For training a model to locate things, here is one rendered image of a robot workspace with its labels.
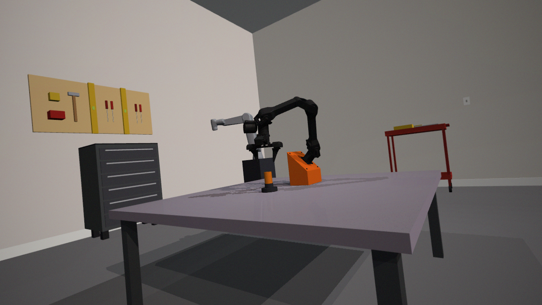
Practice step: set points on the orange knob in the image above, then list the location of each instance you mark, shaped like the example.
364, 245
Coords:
268, 177

